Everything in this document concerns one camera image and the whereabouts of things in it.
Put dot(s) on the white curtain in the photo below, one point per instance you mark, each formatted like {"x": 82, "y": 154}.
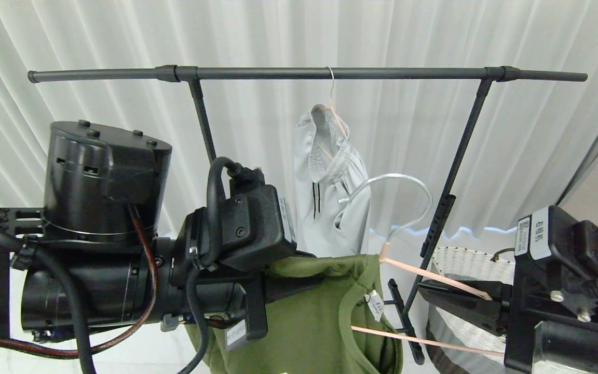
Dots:
{"x": 122, "y": 31}

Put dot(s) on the white laundry basket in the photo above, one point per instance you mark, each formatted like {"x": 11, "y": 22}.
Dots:
{"x": 465, "y": 265}

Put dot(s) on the green garment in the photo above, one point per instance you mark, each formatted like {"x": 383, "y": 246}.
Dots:
{"x": 304, "y": 322}

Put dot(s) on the black clothes rack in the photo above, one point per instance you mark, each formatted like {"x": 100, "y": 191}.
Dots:
{"x": 278, "y": 73}

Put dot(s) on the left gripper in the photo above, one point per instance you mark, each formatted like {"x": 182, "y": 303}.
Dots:
{"x": 102, "y": 291}

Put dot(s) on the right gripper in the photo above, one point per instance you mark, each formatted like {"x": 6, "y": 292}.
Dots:
{"x": 522, "y": 322}

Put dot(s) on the pink clothes hanger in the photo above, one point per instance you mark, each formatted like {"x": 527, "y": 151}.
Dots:
{"x": 332, "y": 88}
{"x": 434, "y": 277}

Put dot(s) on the pale grey shorts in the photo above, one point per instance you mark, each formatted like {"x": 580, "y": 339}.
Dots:
{"x": 340, "y": 208}

